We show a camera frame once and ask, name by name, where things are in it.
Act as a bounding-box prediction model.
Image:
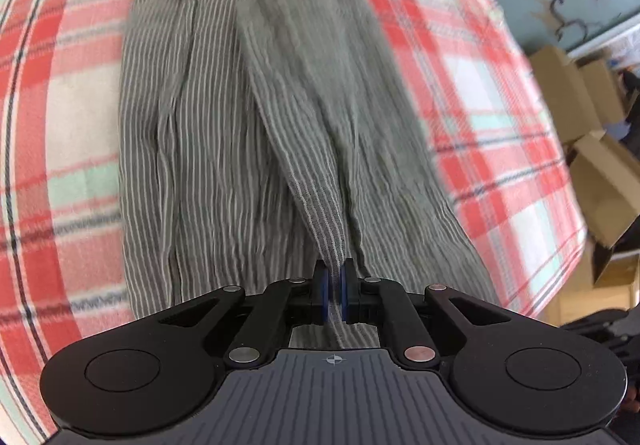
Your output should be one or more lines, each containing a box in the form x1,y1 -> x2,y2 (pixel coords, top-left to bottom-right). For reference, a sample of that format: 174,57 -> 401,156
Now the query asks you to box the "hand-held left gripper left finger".
160,260 -> 332,369

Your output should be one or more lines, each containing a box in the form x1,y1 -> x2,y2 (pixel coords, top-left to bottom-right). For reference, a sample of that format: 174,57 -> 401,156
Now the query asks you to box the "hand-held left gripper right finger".
340,258 -> 504,371

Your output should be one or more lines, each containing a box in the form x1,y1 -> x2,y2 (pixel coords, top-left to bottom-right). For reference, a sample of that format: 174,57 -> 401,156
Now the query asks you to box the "green striped shirt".
117,0 -> 502,351

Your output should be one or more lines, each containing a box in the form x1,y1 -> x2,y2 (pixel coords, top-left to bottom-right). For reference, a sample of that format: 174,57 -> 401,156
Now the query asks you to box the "cardboard box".
580,57 -> 627,126
569,131 -> 640,252
529,45 -> 607,144
591,245 -> 640,287

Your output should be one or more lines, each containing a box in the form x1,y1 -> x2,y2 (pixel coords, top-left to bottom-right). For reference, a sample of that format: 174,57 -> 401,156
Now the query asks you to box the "red plaid blanket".
0,0 -> 589,441

